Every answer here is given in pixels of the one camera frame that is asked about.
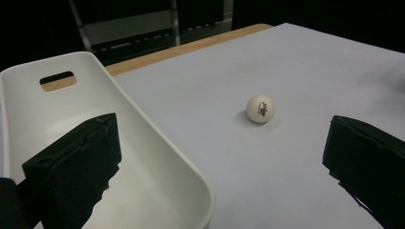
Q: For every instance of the white plastic bin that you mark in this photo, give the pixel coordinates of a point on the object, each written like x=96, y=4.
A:
x=153, y=178

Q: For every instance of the white table tennis ball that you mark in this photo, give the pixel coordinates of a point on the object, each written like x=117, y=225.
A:
x=260, y=108

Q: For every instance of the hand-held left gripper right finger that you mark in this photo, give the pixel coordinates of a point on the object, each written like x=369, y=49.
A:
x=369, y=165

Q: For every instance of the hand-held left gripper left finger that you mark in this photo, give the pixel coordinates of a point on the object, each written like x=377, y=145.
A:
x=76, y=165

